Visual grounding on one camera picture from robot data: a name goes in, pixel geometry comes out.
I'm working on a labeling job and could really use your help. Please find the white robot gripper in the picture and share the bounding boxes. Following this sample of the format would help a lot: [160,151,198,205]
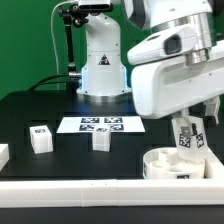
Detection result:
[131,43,224,136]

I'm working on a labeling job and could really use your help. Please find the white round stool seat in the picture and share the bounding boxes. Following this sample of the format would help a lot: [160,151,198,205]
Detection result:
[143,147,205,179]

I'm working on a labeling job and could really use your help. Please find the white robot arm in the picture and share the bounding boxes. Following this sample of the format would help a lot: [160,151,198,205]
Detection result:
[122,0,224,120]

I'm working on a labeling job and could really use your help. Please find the white U-shaped fence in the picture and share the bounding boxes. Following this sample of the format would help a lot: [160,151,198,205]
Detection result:
[0,148,224,208]

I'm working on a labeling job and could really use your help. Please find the white marker paper sheet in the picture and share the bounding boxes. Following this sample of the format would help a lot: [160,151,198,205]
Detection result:
[57,116,145,133]

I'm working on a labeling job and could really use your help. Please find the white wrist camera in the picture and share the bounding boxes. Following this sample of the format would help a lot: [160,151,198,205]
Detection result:
[127,25,196,65]

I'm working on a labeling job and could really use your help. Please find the white overhead camera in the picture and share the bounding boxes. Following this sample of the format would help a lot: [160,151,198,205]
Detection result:
[77,0,113,13]

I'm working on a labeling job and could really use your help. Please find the black cables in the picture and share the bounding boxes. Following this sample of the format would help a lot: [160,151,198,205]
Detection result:
[28,73,83,92]

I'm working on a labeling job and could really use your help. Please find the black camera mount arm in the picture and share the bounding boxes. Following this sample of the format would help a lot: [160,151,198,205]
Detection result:
[58,3,91,79]

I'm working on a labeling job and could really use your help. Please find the white cable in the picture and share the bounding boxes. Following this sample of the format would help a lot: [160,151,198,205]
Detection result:
[50,0,78,91]

